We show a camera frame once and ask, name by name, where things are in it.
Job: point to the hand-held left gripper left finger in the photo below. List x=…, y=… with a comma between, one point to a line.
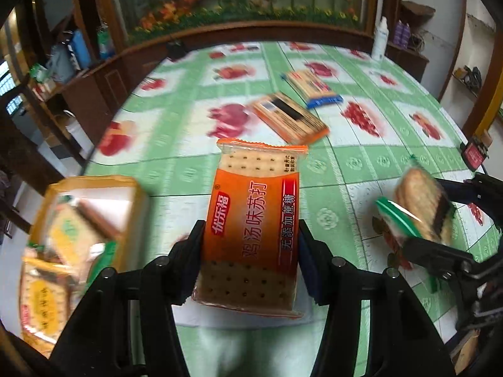
x=196, y=251

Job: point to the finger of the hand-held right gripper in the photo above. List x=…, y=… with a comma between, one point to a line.
x=463, y=192
x=436, y=255

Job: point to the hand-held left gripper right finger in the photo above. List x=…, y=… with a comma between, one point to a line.
x=310, y=269

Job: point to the round cracker packet green label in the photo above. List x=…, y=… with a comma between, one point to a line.
x=420, y=204

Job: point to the orange cracker packet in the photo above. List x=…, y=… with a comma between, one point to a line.
x=251, y=224
x=289, y=118

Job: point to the yellow taped foam box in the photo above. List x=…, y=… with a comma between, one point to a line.
x=137, y=204

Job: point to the small red device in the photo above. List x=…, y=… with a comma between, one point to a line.
x=474, y=154

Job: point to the yellow pole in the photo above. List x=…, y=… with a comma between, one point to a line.
x=487, y=114

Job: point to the green fruit printed tablecloth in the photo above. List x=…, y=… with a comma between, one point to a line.
x=353, y=188

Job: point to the yellow green cracker packet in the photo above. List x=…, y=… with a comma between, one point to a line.
x=76, y=231

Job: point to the wooden side cabinet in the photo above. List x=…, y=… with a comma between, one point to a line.
x=408, y=63

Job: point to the yellow label cracker packet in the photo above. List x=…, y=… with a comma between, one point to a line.
x=45, y=300

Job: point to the purple bottle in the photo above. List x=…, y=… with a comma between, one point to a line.
x=407, y=33
x=398, y=33

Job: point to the white bucket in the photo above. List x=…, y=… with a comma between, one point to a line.
x=78, y=129

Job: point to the white spray bottle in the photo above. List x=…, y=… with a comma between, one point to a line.
x=380, y=39

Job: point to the blue edged cracker packet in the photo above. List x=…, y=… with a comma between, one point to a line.
x=312, y=88

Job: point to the small black device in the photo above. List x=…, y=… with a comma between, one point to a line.
x=176, y=51

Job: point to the green and white bag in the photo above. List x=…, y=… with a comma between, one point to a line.
x=106, y=45

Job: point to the blue bottle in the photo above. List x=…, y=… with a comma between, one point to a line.
x=81, y=49

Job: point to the green and white boxes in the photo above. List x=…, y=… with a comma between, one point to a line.
x=40, y=75

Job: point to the window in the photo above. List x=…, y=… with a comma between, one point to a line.
x=10, y=88

